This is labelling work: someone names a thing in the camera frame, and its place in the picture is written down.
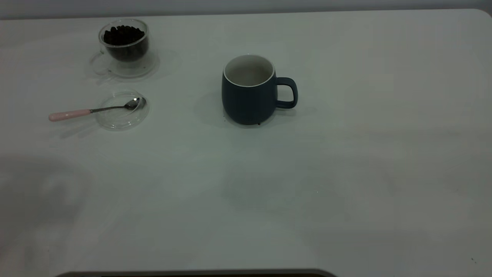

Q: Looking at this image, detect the clear glass saucer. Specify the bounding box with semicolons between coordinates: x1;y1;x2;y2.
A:
89;48;160;80

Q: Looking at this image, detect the clear round glass lid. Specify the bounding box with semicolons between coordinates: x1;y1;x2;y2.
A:
95;91;150;131

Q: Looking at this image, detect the clear glass cup with handle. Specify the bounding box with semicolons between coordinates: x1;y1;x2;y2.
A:
89;18;150;76

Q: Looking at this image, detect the metal spoon with pink handle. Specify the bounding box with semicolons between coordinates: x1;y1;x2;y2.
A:
48;97;147;122

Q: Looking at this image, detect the heap of dark coffee beans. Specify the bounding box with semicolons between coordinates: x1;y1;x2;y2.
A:
103;25;148;62

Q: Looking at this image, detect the dark grey ceramic mug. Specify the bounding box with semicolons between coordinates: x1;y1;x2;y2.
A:
221;54;299;125

